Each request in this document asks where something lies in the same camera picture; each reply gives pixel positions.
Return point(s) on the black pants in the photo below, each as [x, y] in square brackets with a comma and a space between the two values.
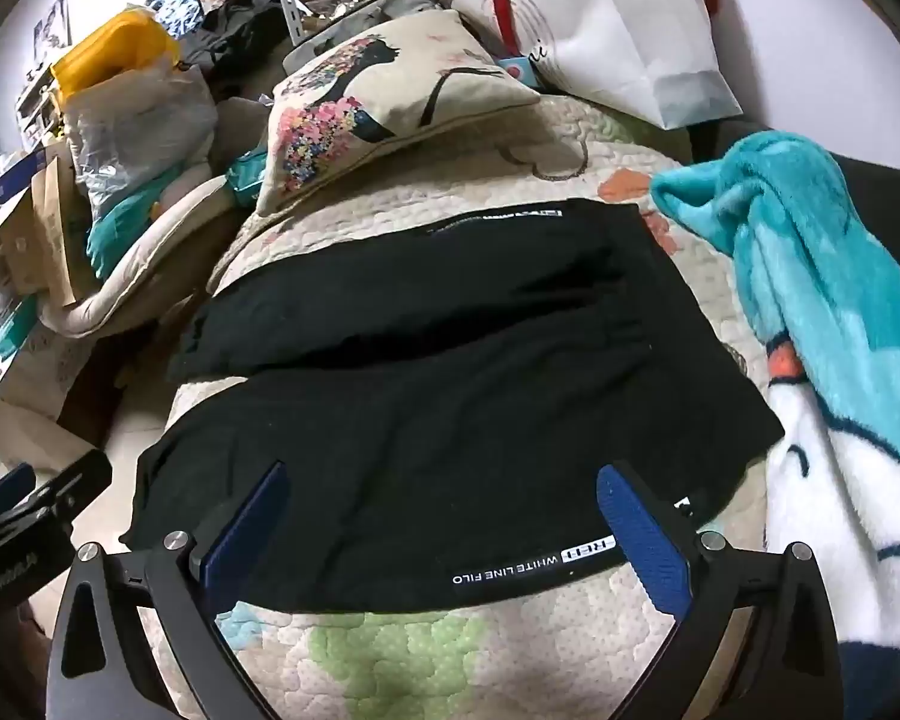
[435, 390]

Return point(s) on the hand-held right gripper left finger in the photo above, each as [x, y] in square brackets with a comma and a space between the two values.
[244, 521]

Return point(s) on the heart print quilt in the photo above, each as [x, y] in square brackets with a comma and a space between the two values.
[435, 660]

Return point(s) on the floral print pillow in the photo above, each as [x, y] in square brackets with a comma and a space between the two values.
[360, 105]

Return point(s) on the teal wipes pack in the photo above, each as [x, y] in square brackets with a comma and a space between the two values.
[246, 178]

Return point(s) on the white paper bag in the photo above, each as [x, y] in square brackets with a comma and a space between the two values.
[615, 22]

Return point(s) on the white shelf unit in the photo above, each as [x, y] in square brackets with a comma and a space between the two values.
[37, 101]

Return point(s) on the small teal box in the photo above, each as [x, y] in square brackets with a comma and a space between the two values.
[519, 69]

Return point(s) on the small wall poster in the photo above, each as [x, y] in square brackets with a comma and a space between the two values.
[51, 28]

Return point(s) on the yellow plastic bin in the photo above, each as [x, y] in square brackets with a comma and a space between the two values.
[112, 45]

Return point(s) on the large cardboard box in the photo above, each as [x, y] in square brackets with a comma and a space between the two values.
[37, 397]

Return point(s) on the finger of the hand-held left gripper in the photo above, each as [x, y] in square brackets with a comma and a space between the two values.
[4, 487]
[71, 491]

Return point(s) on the black bag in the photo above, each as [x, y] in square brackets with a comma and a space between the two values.
[240, 34]

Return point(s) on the grey bag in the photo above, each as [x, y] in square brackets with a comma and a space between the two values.
[390, 11]

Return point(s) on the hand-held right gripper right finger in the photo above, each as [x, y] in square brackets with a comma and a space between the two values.
[641, 532]

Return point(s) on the teal cloth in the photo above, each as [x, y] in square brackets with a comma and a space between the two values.
[124, 229]

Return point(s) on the beige padded cushion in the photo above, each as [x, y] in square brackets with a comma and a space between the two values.
[165, 255]

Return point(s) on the teal fleece blanket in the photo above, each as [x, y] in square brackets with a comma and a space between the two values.
[832, 300]

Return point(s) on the clear plastic bag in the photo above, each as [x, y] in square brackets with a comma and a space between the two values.
[142, 127]

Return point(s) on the stack of cardboard boxes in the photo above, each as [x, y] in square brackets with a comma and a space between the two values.
[37, 202]

